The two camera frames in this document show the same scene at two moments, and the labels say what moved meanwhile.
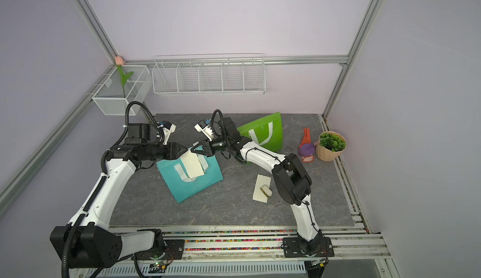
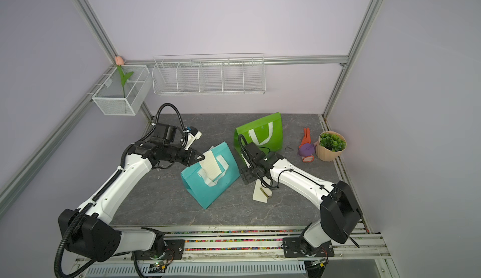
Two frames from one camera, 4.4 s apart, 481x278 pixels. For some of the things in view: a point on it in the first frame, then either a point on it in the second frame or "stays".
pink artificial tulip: x=119 y=62 stays
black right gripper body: x=219 y=143 -> x=248 y=173
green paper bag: x=267 y=132 stays
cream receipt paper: x=258 y=195 stays
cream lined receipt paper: x=192 y=164 -> x=210 y=164
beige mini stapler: x=267 y=190 stays
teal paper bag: x=180 y=185 -> x=205 y=193
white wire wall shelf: x=214 y=73 stays
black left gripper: x=176 y=148 stays
